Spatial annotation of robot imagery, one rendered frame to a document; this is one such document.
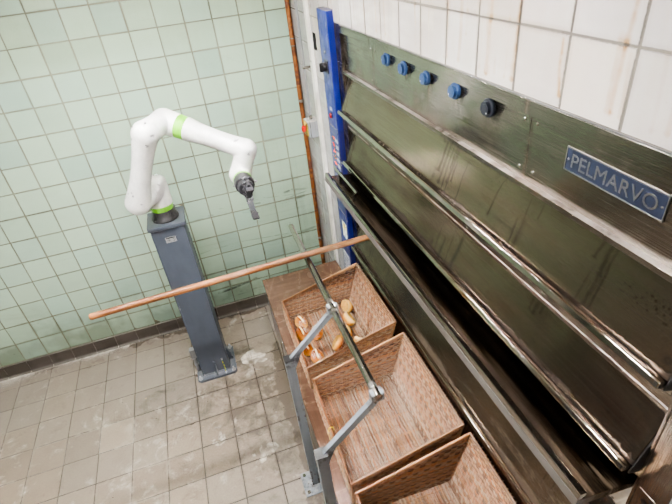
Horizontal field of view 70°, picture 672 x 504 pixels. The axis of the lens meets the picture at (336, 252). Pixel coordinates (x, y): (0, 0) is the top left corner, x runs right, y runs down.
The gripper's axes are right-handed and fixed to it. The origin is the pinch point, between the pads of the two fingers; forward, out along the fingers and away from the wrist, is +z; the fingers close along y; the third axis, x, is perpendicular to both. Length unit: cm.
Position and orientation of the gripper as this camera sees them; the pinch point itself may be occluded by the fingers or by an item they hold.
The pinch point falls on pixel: (253, 204)
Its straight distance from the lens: 213.9
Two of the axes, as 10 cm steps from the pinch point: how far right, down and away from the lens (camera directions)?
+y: 1.0, 8.2, 5.6
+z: 3.2, 5.0, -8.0
